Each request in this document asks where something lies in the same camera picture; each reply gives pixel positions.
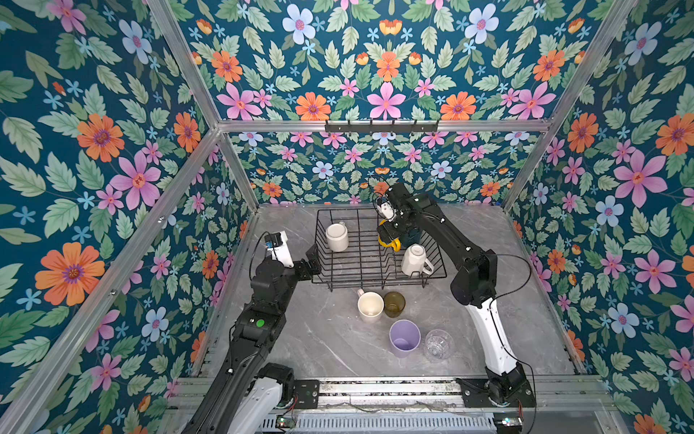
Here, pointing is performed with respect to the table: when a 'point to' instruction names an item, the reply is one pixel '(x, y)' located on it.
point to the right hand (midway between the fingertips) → (399, 226)
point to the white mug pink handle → (370, 306)
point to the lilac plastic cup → (404, 336)
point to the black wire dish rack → (346, 251)
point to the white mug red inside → (337, 237)
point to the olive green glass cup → (394, 304)
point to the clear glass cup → (438, 344)
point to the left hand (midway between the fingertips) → (305, 246)
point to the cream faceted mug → (414, 261)
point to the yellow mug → (395, 244)
